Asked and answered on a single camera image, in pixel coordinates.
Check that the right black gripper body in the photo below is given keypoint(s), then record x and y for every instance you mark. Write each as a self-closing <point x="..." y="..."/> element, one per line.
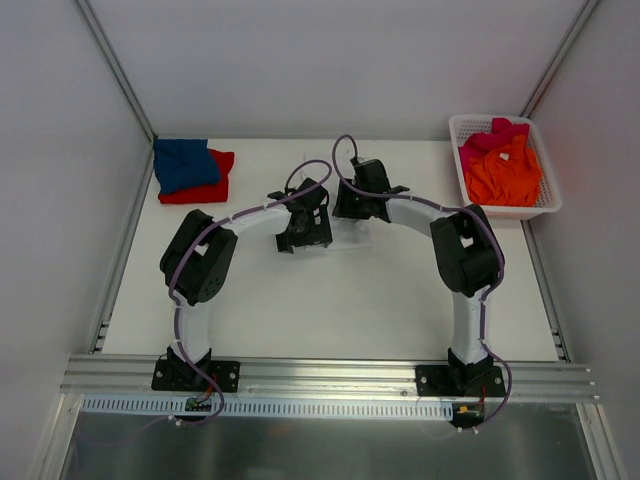
<point x="351" y="209"/>

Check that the white t shirt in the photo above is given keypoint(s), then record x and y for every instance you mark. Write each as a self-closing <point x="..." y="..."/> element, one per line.
<point x="347" y="234"/>

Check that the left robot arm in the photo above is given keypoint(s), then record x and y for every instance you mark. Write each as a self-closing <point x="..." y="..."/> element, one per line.
<point x="195" y="266"/>

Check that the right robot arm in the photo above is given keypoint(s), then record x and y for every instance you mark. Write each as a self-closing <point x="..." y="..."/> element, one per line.
<point x="469" y="262"/>

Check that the folded red t shirt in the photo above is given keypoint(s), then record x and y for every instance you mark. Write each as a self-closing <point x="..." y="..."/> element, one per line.
<point x="205" y="194"/>

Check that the white plastic basket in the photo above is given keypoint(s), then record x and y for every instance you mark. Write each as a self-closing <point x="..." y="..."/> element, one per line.
<point x="462" y="126"/>

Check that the folded blue t shirt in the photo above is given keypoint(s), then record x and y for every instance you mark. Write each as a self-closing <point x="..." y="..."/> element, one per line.
<point x="181" y="164"/>

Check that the orange t shirt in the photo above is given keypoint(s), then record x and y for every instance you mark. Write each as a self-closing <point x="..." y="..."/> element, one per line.
<point x="507" y="176"/>

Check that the pink t shirt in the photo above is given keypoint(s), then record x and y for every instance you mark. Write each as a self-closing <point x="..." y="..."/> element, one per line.
<point x="479" y="144"/>

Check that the aluminium mounting rail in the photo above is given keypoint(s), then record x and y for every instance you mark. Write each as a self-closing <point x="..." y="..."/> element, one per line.
<point x="378" y="380"/>

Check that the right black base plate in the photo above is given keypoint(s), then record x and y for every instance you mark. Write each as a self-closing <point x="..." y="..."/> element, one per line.
<point x="450" y="381"/>

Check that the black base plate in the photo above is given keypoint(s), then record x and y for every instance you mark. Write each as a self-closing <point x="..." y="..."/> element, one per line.
<point x="450" y="381"/>
<point x="175" y="375"/>

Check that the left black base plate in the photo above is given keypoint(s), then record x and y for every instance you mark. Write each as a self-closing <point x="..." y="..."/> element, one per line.
<point x="175" y="375"/>

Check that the left aluminium frame post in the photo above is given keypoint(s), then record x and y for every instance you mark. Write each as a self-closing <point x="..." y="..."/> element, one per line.
<point x="108" y="54"/>

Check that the aluminium frame post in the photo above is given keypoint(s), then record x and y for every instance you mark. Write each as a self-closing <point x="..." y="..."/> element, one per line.
<point x="569" y="40"/>
<point x="108" y="54"/>

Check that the right aluminium frame post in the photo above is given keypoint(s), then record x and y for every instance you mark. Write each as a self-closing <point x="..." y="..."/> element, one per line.
<point x="569" y="40"/>

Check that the white slotted cable duct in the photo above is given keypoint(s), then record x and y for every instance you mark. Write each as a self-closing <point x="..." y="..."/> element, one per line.
<point x="270" y="407"/>

